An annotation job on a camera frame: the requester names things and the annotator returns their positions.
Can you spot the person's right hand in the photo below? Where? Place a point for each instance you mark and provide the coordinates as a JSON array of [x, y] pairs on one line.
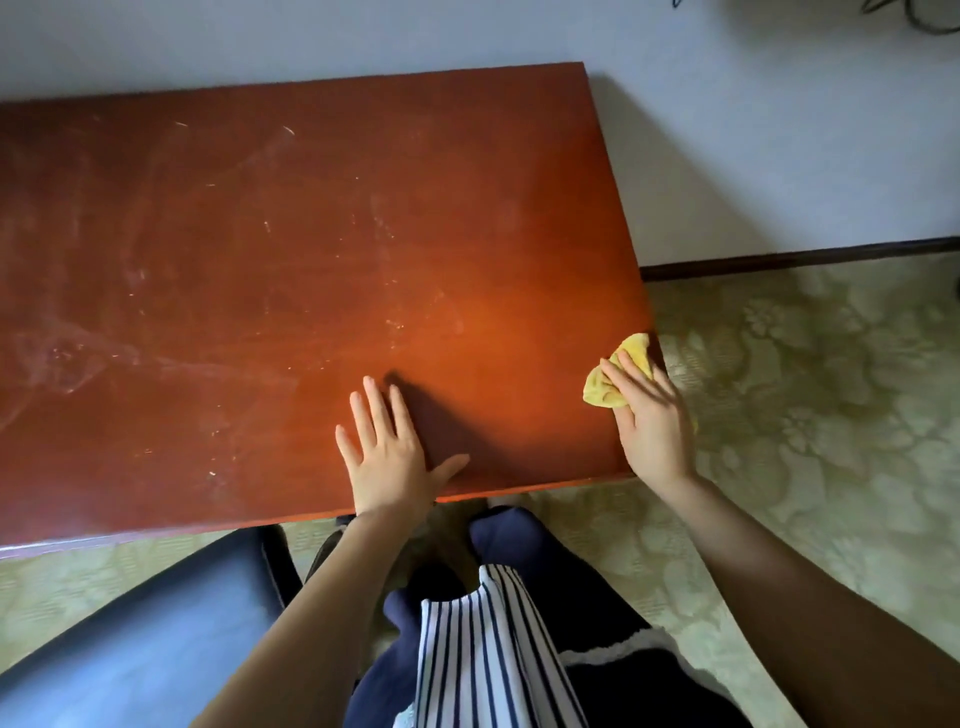
[[660, 435]]

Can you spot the navy dress with white trim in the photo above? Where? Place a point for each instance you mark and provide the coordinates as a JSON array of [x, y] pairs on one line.
[[637, 690]]

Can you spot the person's left forearm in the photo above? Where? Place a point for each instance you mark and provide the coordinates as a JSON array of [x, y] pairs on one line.
[[315, 637]]

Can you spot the person's right forearm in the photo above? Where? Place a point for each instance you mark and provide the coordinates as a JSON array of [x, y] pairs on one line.
[[825, 630]]

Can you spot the blue striped white apron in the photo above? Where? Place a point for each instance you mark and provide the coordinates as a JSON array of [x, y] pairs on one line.
[[487, 660]]

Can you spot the red-brown wooden table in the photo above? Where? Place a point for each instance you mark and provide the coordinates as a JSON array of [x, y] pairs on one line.
[[300, 262]]

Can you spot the yellow cleaning cloth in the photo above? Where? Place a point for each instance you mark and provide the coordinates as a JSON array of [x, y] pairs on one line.
[[600, 390]]

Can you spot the person's left hand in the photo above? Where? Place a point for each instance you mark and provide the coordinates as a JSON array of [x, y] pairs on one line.
[[390, 480]]

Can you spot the black leather chair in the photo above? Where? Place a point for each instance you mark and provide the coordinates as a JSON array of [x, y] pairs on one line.
[[135, 652]]

